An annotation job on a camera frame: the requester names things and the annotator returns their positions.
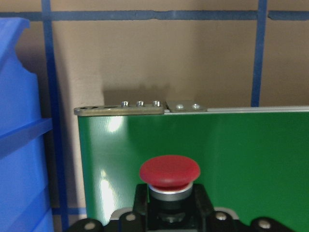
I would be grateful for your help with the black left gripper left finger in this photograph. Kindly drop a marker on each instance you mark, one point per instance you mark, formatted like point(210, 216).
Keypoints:
point(122, 220)

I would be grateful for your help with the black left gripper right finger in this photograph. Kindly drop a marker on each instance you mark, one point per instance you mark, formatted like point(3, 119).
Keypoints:
point(222, 219)

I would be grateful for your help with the red push button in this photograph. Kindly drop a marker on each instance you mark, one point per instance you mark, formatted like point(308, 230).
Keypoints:
point(170, 183)

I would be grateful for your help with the green conveyor belt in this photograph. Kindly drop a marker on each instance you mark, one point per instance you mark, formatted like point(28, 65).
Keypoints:
point(254, 161)

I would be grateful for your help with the blue left plastic bin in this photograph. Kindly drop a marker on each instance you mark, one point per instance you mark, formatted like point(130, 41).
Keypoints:
point(24, 194)

